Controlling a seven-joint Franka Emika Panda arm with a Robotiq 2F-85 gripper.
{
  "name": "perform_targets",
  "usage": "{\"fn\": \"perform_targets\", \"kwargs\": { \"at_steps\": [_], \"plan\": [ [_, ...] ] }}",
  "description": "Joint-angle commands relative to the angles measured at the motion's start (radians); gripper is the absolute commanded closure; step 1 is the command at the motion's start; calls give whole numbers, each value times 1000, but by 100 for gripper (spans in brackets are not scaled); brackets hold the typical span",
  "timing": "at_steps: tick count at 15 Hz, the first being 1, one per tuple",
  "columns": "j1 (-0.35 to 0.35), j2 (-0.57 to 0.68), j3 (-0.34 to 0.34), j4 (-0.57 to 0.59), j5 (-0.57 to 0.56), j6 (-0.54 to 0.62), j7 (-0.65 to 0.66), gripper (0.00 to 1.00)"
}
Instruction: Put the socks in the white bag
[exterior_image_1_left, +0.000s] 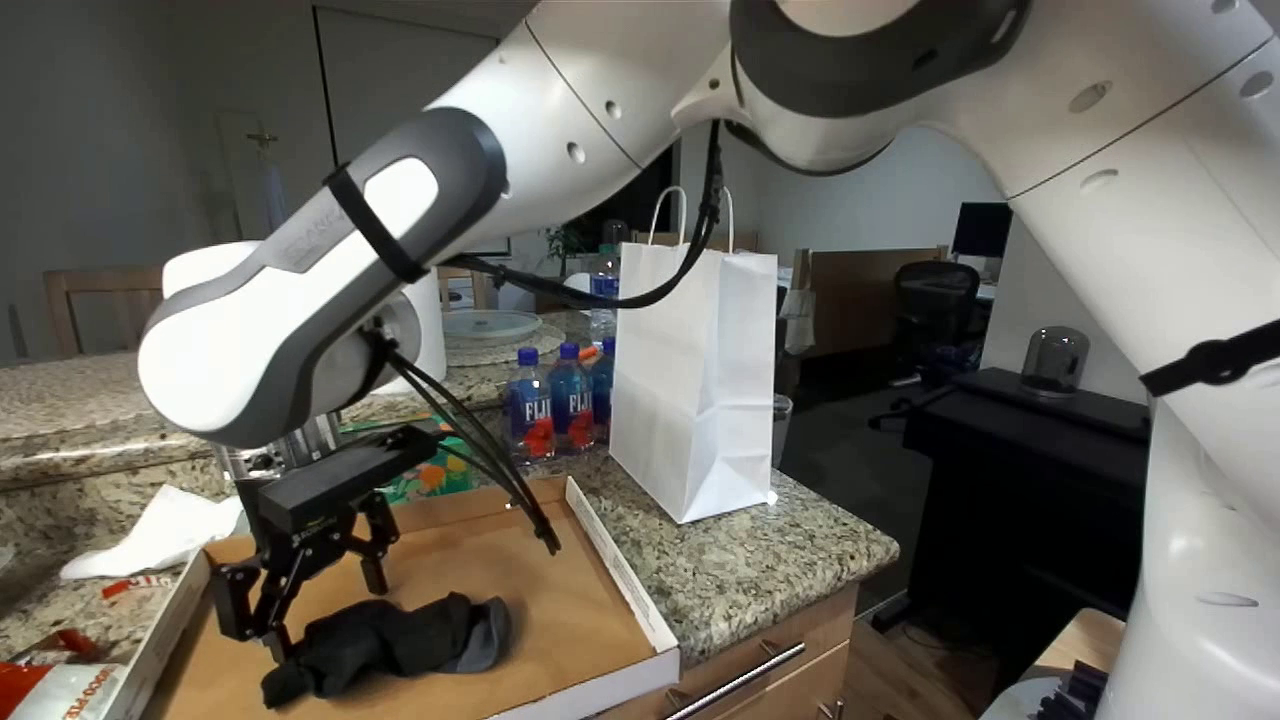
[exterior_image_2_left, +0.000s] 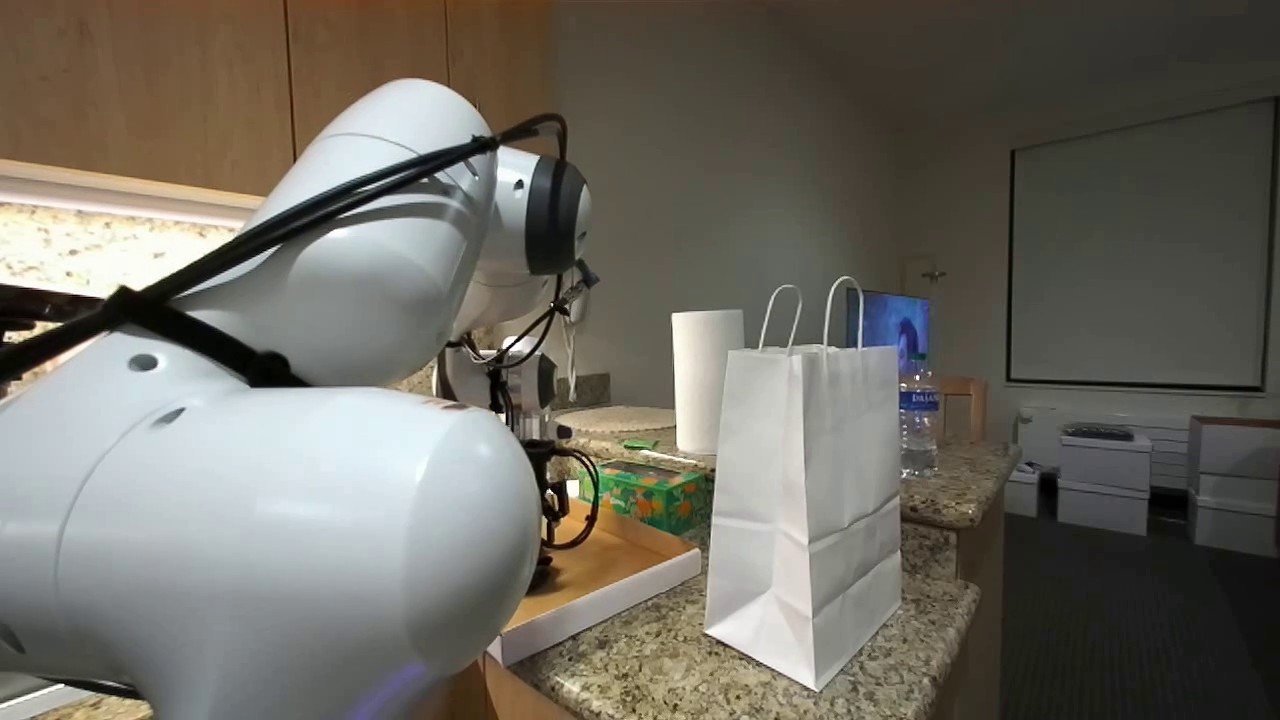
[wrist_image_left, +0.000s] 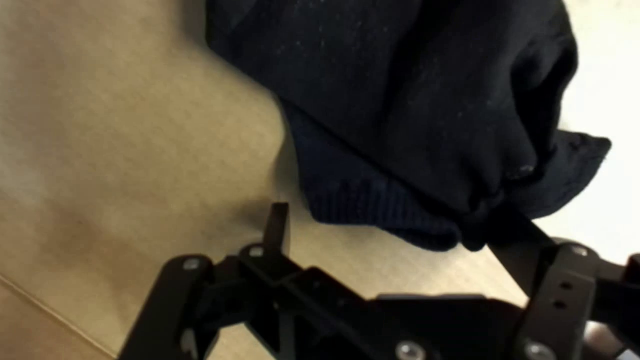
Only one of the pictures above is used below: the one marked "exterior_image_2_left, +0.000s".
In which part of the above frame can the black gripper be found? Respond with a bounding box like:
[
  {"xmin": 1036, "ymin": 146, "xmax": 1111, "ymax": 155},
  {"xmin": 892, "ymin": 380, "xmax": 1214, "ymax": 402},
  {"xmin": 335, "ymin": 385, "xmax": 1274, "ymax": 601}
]
[{"xmin": 521, "ymin": 435, "xmax": 610, "ymax": 597}]

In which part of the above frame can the white paper bag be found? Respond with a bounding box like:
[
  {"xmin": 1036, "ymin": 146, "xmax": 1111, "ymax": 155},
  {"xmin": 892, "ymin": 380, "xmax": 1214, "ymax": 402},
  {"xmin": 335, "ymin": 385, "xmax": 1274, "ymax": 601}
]
[{"xmin": 702, "ymin": 270, "xmax": 910, "ymax": 697}]

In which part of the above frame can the flat cardboard box white rim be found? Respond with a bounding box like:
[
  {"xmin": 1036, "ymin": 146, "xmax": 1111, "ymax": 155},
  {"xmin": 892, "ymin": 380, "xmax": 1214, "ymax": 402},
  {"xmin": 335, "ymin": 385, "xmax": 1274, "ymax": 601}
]
[{"xmin": 486, "ymin": 500, "xmax": 707, "ymax": 666}]

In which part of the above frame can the green floral tissue box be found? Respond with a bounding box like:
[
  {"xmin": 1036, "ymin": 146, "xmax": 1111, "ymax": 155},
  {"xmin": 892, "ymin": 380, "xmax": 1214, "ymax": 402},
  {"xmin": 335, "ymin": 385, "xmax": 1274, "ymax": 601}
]
[{"xmin": 583, "ymin": 460, "xmax": 716, "ymax": 538}]

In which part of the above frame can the round woven placemat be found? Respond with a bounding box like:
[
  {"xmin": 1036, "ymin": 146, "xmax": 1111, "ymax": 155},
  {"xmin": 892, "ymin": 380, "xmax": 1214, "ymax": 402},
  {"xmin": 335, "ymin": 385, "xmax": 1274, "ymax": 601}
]
[{"xmin": 555, "ymin": 402, "xmax": 681, "ymax": 445}]

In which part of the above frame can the wooden counter cabinet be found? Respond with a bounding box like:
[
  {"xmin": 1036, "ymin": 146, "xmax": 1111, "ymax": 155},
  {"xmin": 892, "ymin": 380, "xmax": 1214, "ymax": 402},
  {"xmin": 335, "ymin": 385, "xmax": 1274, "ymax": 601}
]
[{"xmin": 396, "ymin": 651, "xmax": 578, "ymax": 720}]

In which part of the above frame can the white paper towel roll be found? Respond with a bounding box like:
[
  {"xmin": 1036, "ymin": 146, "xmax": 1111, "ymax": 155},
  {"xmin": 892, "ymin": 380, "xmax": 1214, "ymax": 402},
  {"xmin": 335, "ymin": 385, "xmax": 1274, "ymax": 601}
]
[{"xmin": 667, "ymin": 309, "xmax": 747, "ymax": 460}]

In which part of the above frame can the television with blue picture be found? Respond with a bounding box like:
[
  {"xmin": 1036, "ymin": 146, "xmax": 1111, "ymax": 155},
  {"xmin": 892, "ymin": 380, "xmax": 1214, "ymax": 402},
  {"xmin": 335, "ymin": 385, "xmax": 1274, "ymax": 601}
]
[{"xmin": 856, "ymin": 288, "xmax": 931, "ymax": 380}]

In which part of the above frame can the wooden chair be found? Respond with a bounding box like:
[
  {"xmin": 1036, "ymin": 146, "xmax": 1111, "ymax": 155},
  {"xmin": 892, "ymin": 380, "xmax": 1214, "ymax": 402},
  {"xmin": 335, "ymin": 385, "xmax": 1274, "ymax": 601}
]
[{"xmin": 931, "ymin": 376, "xmax": 993, "ymax": 451}]

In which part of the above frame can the white storage box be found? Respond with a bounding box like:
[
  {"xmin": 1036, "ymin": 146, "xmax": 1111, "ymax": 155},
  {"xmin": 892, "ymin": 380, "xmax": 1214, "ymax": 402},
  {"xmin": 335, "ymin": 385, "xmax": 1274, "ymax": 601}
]
[
  {"xmin": 1000, "ymin": 457, "xmax": 1047, "ymax": 521},
  {"xmin": 1189, "ymin": 410, "xmax": 1280, "ymax": 559},
  {"xmin": 1057, "ymin": 420, "xmax": 1157, "ymax": 538}
]

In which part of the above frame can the white projection screen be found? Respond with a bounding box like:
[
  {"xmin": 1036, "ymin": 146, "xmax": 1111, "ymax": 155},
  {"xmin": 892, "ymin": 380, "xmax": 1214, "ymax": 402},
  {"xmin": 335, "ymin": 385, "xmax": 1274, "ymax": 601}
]
[{"xmin": 1006, "ymin": 96, "xmax": 1280, "ymax": 393}]

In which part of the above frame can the thin black cable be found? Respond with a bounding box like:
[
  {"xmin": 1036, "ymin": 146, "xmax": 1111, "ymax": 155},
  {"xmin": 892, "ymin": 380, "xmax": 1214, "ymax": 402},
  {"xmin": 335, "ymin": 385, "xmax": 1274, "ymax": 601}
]
[{"xmin": 443, "ymin": 256, "xmax": 600, "ymax": 416}]

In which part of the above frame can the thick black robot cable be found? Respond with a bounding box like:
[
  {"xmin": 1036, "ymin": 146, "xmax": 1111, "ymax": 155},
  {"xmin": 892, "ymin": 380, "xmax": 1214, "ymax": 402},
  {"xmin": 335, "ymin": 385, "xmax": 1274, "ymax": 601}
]
[{"xmin": 0, "ymin": 112, "xmax": 574, "ymax": 393}]

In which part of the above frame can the black velcro strap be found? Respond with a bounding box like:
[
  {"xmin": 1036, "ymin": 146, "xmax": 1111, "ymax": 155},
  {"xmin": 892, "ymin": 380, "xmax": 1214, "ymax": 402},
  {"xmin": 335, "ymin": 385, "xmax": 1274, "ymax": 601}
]
[{"xmin": 97, "ymin": 281, "xmax": 313, "ymax": 393}]

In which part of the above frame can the wooden wall cabinet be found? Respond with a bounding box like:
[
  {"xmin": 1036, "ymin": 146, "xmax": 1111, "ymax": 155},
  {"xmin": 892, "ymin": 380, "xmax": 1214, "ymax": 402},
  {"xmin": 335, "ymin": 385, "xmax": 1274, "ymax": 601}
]
[{"xmin": 0, "ymin": 0, "xmax": 565, "ymax": 223}]

